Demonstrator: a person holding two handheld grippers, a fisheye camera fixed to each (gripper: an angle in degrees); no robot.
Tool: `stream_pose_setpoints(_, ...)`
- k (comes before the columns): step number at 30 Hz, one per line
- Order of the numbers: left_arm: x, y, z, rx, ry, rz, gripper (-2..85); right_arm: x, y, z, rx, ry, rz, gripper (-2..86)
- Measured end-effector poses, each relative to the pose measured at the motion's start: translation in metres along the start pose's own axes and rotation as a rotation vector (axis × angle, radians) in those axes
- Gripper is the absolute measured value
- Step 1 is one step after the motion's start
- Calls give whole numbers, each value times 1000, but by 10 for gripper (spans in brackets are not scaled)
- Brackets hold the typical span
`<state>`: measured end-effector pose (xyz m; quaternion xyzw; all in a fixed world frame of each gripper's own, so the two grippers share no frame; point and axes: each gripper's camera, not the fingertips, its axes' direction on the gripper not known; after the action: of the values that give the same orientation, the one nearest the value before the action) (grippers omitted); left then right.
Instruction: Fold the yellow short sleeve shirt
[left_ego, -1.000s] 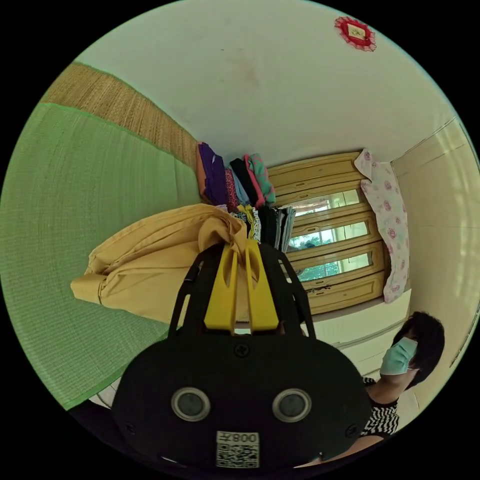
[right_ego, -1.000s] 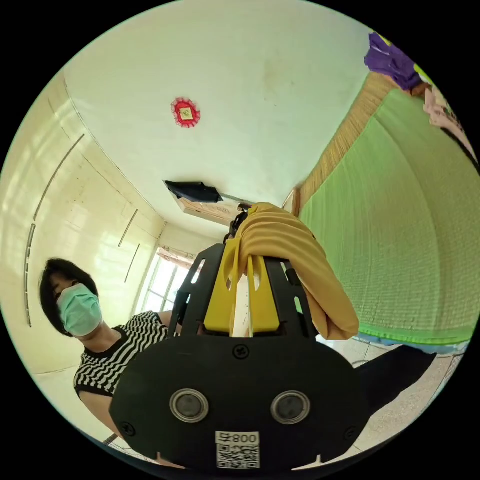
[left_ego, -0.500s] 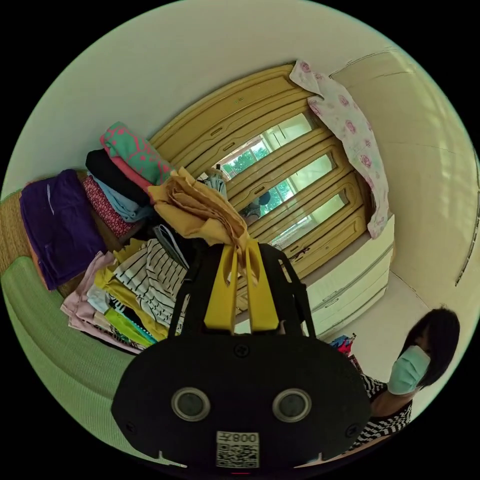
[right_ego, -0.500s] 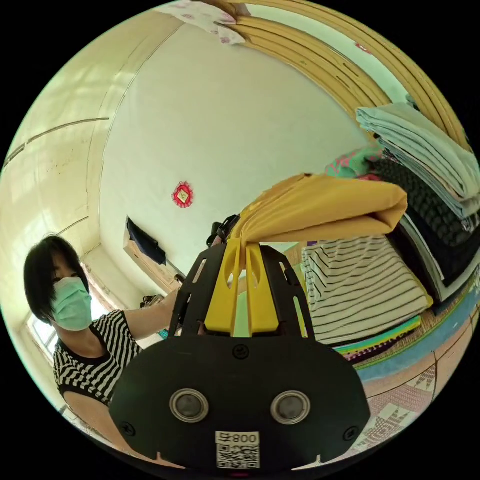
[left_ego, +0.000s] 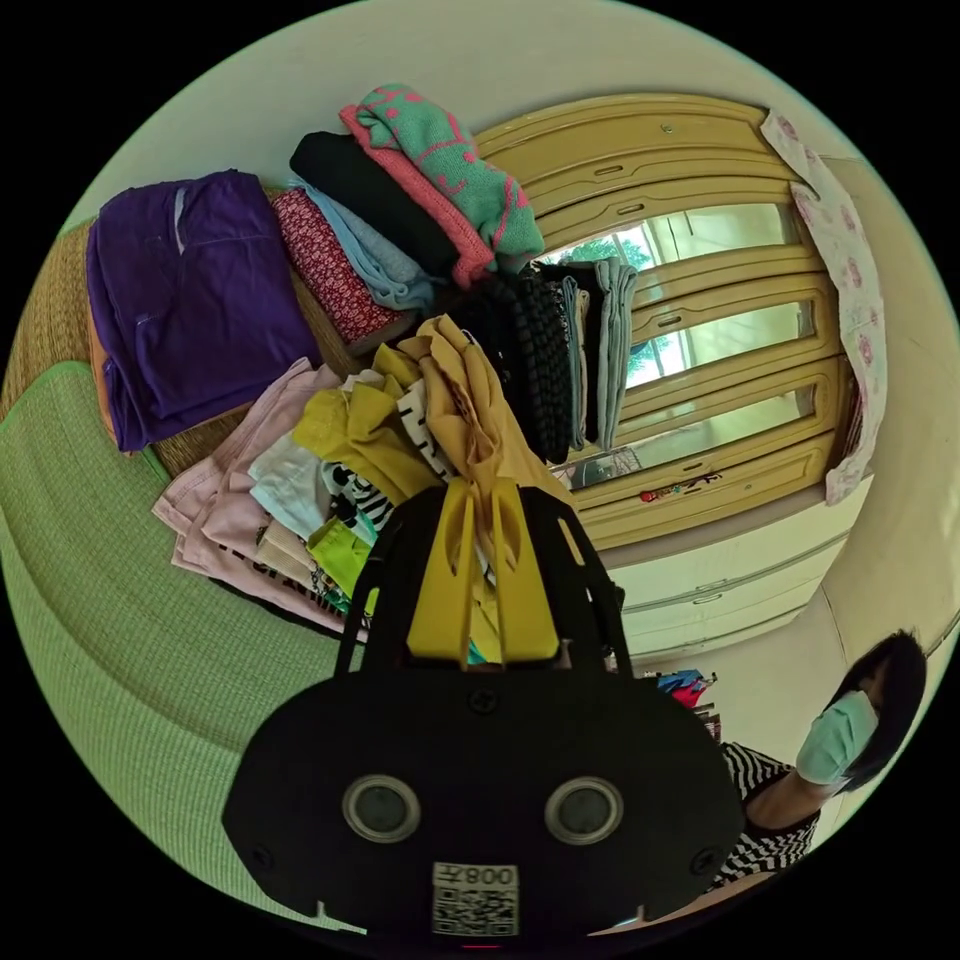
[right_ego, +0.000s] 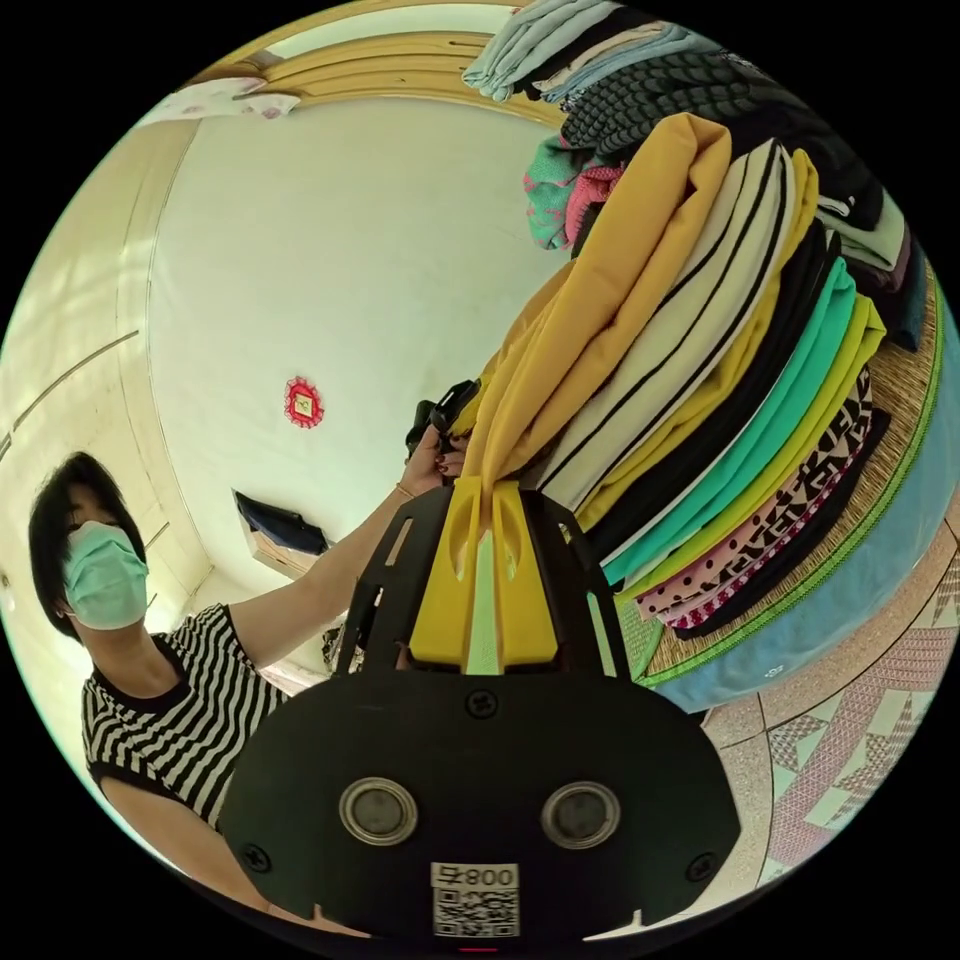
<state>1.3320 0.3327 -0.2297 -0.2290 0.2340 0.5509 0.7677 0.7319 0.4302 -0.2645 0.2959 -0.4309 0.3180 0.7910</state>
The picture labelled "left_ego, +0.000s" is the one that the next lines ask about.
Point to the person's body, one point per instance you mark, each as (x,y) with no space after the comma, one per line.
(772,832)

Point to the yellow wooden wardrobe with mirrors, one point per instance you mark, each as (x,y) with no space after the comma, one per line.
(712,150)

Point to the hanging floral pink cloth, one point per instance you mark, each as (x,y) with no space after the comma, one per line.
(855,277)

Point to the white cupboard with drawers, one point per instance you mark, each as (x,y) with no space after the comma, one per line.
(712,592)

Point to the heap of unfolded clothes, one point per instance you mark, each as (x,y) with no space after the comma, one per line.
(247,495)

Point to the folded colourful clothes stack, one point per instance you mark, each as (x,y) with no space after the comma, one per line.
(420,195)

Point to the yellow short sleeve shirt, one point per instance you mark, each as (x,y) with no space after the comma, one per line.
(480,405)

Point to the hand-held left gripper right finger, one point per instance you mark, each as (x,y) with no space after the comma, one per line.
(525,607)

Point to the folded purple clothes stack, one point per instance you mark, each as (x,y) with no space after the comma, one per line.
(195,300)

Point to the folded dark clothes stack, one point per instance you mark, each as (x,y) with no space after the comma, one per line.
(555,360)

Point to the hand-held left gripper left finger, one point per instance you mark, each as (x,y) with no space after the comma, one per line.
(442,592)

